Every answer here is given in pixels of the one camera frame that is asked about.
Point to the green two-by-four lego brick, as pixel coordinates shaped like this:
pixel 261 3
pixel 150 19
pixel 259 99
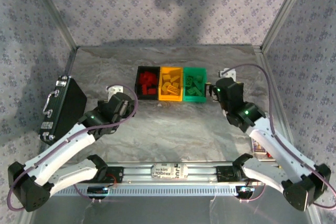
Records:
pixel 200 87
pixel 193 90
pixel 189 80

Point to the green two-by-two lego brick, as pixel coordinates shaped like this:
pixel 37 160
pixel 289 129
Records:
pixel 199 78

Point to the red lego brick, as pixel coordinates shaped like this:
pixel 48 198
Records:
pixel 145 77
pixel 152 91
pixel 146 89
pixel 153 79

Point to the small yellow lego brick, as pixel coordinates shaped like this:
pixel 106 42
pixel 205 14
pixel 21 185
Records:
pixel 176 85

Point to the yellow two-by-four lego brick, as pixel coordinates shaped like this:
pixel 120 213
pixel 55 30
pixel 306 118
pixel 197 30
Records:
pixel 171 90

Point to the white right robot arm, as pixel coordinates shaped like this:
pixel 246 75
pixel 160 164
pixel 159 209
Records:
pixel 278 150

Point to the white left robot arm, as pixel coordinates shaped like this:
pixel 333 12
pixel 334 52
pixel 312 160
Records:
pixel 63 148

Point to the black plastic bin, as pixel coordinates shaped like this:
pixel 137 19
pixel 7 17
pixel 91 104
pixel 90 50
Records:
pixel 139 96

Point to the green plastic bin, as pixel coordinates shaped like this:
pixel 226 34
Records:
pixel 194 98

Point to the yellow plastic bin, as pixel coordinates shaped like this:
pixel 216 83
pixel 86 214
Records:
pixel 170 97

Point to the small circuit board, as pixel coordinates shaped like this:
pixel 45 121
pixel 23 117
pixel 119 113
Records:
pixel 97 191
pixel 245 190

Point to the printed sticker label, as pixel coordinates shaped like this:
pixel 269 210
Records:
pixel 169 172

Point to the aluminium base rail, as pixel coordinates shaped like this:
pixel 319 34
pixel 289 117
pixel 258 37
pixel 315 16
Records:
pixel 136 175

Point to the aluminium frame post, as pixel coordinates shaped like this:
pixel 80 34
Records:
pixel 56 16
pixel 284 11

